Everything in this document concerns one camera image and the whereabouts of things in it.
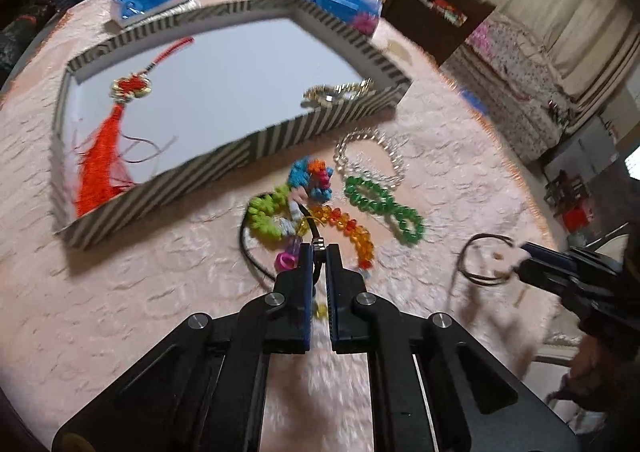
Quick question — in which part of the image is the red tassel knot ornament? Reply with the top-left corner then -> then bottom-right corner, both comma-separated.
75,36 -> 196,217

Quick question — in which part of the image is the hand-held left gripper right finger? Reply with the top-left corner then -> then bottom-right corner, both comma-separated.
325,244 -> 583,452

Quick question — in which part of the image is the black cord necklace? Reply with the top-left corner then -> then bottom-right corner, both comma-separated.
239,192 -> 326,293

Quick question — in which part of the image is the lime green spiral bracelet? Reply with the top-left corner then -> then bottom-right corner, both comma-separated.
247,184 -> 293,243

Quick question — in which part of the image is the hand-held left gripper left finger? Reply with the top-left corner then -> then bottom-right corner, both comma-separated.
51,243 -> 316,452

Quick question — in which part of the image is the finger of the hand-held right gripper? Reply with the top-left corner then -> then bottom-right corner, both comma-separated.
521,241 -> 578,265
514,258 -> 583,295

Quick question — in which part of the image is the person's right hand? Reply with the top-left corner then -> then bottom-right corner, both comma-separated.
560,332 -> 640,435

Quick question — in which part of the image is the multicolour spiral bracelet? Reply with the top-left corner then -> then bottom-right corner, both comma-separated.
287,157 -> 335,203

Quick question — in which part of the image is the clear bead bracelet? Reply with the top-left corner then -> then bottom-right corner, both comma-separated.
334,129 -> 406,187

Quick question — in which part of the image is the striped rectangular tray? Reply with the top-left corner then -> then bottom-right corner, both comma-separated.
51,0 -> 413,250

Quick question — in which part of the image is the amber bead bracelet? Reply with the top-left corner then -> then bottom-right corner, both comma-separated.
300,204 -> 376,270

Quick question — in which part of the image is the dark wooden chair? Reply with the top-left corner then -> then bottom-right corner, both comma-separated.
382,0 -> 498,67

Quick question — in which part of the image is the floral sofa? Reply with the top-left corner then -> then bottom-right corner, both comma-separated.
440,12 -> 616,163

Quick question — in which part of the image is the gold chain bracelet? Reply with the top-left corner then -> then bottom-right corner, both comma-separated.
302,80 -> 376,107

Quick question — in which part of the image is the black hair tie with charm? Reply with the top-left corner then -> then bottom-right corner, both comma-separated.
457,234 -> 531,287

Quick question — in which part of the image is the green bead bracelet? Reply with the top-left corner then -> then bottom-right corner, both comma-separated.
344,175 -> 426,245

